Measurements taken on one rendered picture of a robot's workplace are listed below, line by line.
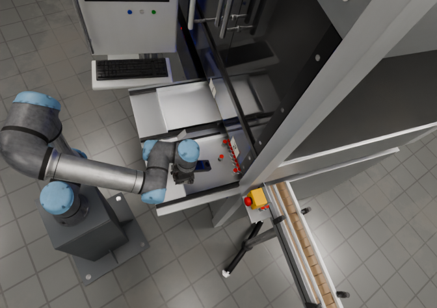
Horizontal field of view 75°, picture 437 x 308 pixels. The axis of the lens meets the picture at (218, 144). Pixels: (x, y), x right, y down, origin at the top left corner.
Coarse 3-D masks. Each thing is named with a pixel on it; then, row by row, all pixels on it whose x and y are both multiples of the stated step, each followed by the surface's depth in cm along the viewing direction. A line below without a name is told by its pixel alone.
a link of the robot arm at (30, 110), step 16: (16, 96) 81; (32, 96) 80; (48, 96) 83; (16, 112) 77; (32, 112) 78; (48, 112) 81; (16, 128) 75; (32, 128) 77; (48, 128) 81; (48, 144) 91; (64, 144) 99
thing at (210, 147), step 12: (204, 144) 144; (216, 144) 145; (204, 156) 141; (216, 156) 142; (228, 156) 143; (216, 168) 139; (228, 168) 140; (204, 180) 136; (216, 180) 137; (228, 180) 138; (240, 180) 135; (192, 192) 129
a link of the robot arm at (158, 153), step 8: (144, 144) 97; (152, 144) 97; (160, 144) 97; (168, 144) 98; (144, 152) 96; (152, 152) 96; (160, 152) 96; (168, 152) 97; (152, 160) 95; (160, 160) 95; (168, 160) 98; (168, 168) 98
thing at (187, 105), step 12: (180, 84) 154; (192, 84) 157; (204, 84) 160; (168, 96) 153; (180, 96) 154; (192, 96) 156; (204, 96) 157; (168, 108) 150; (180, 108) 151; (192, 108) 152; (204, 108) 154; (216, 108) 155; (168, 120) 147; (180, 120) 148; (192, 120) 149; (204, 120) 150; (216, 120) 148; (168, 132) 142
